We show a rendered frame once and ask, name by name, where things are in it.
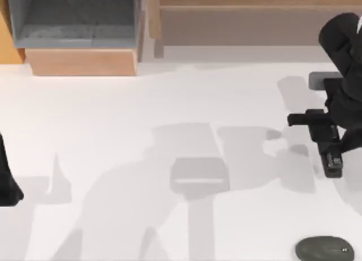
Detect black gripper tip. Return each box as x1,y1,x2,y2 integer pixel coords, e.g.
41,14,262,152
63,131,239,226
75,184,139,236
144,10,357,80
0,132,25,207

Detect pale wooden drawer front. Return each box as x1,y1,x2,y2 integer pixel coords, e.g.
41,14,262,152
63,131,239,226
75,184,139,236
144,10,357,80
24,48,139,77

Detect dark grey computer mouse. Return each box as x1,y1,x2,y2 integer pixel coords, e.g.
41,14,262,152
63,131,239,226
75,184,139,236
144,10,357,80
295,236,355,261

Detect pale wooden open shelf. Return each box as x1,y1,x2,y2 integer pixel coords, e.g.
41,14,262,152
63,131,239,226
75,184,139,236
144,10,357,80
146,0,362,59

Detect orange wooden cupboard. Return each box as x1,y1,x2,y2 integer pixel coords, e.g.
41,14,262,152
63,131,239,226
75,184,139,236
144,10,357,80
0,0,28,66

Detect grey pierced drawer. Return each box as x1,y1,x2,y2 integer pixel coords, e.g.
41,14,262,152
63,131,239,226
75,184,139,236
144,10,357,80
6,0,140,50

